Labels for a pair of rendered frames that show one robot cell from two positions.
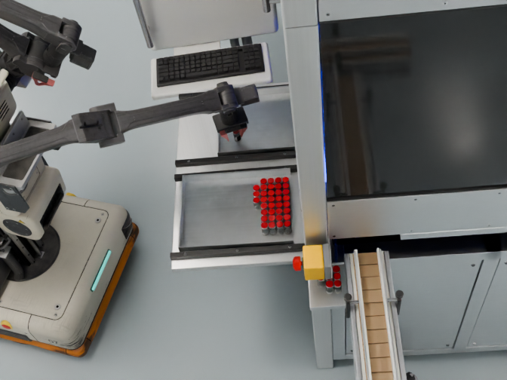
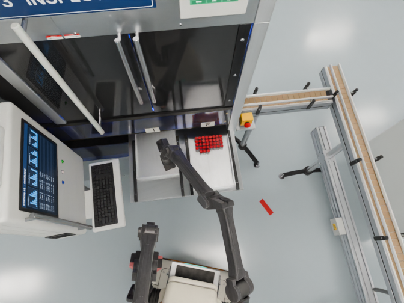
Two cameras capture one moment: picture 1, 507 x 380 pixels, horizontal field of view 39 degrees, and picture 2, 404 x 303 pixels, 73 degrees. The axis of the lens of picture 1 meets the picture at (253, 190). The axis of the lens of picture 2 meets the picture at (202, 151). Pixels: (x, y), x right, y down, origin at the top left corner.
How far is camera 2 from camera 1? 1.50 m
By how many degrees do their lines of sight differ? 44
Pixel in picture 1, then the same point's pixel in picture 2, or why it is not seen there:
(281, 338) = not seen: hidden behind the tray
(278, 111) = (148, 148)
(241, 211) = (210, 160)
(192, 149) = (172, 189)
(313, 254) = (246, 116)
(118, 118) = (208, 191)
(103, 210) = (161, 272)
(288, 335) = not seen: hidden behind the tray
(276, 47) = not seen: hidden behind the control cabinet
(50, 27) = (152, 238)
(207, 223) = (217, 175)
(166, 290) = (191, 238)
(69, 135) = (230, 211)
